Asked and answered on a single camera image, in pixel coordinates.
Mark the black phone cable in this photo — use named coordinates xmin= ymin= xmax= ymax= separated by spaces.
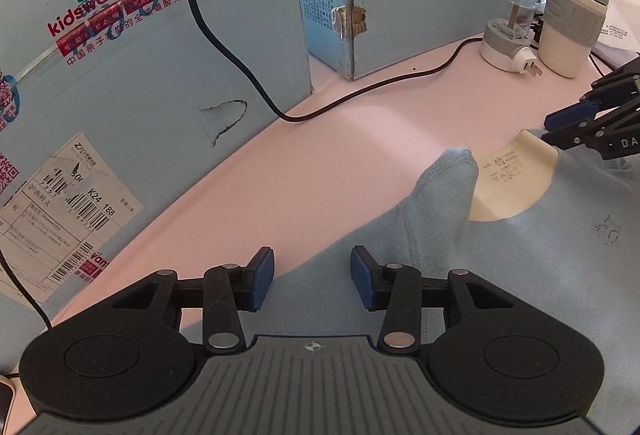
xmin=0 ymin=247 xmax=53 ymax=378

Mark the light blue shirt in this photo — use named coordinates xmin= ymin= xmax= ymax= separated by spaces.
xmin=177 ymin=129 xmax=640 ymax=421

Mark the black charger cable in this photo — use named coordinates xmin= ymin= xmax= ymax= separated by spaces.
xmin=586 ymin=49 xmax=623 ymax=73

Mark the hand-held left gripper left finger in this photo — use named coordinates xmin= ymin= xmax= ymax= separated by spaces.
xmin=112 ymin=246 xmax=276 ymax=356

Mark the white grey plug-in device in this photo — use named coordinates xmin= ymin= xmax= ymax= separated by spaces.
xmin=480 ymin=0 xmax=546 ymax=78

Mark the blue box with red print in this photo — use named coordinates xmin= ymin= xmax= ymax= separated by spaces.
xmin=0 ymin=0 xmax=313 ymax=366

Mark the white mug with grey sleeve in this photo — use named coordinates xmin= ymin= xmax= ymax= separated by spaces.
xmin=537 ymin=0 xmax=613 ymax=78

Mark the thick black power cable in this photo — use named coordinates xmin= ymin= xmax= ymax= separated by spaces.
xmin=169 ymin=0 xmax=483 ymax=122

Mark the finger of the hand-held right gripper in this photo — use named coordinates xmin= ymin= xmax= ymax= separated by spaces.
xmin=545 ymin=68 xmax=640 ymax=128
xmin=542 ymin=108 xmax=640 ymax=161

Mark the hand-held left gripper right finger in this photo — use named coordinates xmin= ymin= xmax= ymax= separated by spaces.
xmin=350 ymin=245 xmax=521 ymax=356

